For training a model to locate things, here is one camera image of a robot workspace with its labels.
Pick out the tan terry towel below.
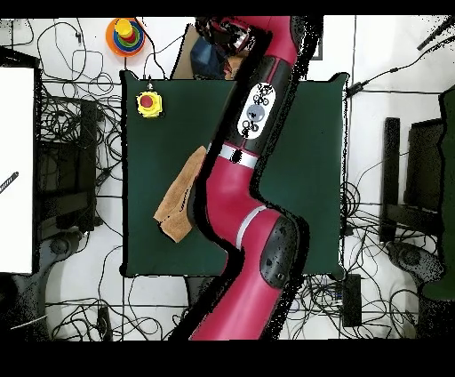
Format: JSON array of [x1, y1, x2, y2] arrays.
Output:
[[153, 145, 208, 245]]

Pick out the long black flat bar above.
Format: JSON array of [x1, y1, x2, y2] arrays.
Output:
[[379, 116, 402, 245]]

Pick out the light brown folded cloth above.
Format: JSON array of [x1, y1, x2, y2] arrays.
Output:
[[224, 52, 250, 81]]

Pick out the blue denim jeans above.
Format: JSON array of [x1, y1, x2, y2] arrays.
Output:
[[189, 33, 230, 80]]

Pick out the brown cardboard box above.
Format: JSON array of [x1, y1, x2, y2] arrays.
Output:
[[170, 23, 250, 82]]

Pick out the yellow emergency stop button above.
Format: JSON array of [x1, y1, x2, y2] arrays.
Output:
[[135, 90, 165, 120]]

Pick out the black power adapter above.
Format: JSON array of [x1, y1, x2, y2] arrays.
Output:
[[345, 81, 370, 100]]

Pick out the dark green tablecloth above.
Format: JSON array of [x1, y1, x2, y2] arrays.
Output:
[[119, 69, 350, 280]]

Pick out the green cloth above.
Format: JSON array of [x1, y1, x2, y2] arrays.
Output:
[[421, 84, 455, 301]]

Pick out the black round foot knob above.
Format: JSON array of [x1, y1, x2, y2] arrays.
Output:
[[49, 236, 70, 256], [399, 246, 422, 268]]

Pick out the black power strip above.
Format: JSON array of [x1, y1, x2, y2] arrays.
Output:
[[340, 273, 363, 329]]

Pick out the dark stand base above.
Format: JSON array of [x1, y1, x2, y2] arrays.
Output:
[[387, 240, 446, 298]]

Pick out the grey stand base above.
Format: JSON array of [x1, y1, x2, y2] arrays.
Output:
[[33, 227, 94, 289]]

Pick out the colourful ring stacking toy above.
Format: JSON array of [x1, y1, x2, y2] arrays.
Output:
[[105, 17, 148, 59]]

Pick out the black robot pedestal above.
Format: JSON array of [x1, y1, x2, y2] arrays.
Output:
[[184, 275, 218, 310]]

